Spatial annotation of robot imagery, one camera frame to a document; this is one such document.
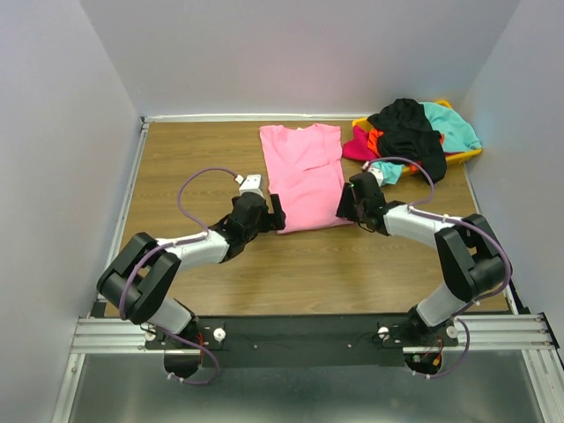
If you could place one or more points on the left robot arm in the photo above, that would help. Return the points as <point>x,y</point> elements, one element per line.
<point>138,279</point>

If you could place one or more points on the yellow plastic bin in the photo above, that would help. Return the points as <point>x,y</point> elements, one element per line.
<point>450,159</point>

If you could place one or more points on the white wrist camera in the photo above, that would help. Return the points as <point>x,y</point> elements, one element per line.
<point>376,172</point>
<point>253,184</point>

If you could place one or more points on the pink t shirt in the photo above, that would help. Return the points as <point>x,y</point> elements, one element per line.
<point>305,171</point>

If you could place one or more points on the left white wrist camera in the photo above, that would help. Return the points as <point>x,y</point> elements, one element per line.
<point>253,184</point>

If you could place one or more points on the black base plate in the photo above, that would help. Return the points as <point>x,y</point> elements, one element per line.
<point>238,341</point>

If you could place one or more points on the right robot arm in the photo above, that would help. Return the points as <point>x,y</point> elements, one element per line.
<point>473,263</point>

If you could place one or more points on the orange t shirt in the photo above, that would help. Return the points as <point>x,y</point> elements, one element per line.
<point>372,144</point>

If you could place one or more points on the magenta t shirt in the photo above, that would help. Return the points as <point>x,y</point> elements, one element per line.
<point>356,148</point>

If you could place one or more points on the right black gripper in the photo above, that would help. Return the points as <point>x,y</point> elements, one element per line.
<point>347,194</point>

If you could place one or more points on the black t shirt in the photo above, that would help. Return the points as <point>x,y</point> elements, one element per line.
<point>407,133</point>

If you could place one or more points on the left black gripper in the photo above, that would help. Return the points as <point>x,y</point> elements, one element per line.
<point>273,221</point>

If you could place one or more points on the teal t shirt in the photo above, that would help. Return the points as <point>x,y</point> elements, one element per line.
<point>458,137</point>

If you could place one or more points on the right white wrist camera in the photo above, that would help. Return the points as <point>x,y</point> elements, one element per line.
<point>376,172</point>

